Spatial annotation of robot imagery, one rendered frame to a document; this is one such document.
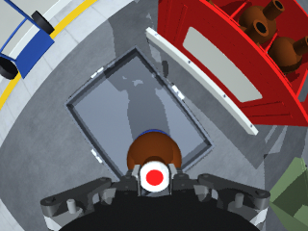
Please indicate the red plastic bottle crate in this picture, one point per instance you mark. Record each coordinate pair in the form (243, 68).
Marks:
(211, 39)

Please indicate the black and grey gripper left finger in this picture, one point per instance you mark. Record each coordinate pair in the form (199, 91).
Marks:
(61, 208)

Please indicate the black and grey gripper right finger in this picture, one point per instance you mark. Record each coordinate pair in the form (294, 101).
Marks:
(249, 202)

